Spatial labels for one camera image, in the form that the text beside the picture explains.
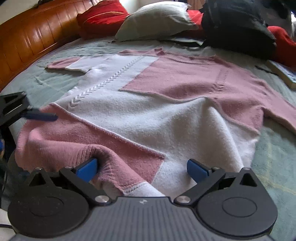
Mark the black backpack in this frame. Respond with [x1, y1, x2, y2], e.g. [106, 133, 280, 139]
[200, 0, 278, 61]

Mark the wooden headboard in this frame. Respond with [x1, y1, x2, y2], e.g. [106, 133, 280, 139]
[0, 0, 98, 89]

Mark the red quilt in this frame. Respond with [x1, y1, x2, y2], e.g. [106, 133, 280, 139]
[187, 10, 295, 69]
[76, 1, 129, 39]

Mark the red quilt right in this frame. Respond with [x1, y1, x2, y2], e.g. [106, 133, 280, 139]
[187, 10, 295, 69]

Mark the grey green pillow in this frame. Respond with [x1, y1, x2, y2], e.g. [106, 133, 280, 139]
[114, 1, 198, 42]

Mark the pink and white sweater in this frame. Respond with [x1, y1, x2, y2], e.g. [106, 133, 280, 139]
[15, 48, 295, 197]

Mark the blue white book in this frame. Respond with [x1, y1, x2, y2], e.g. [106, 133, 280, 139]
[266, 60, 295, 90]

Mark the red quilt left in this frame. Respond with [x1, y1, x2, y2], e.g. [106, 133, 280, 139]
[76, 1, 129, 39]

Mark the green plaid bed blanket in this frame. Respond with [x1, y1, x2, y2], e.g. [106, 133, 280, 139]
[3, 38, 295, 240]

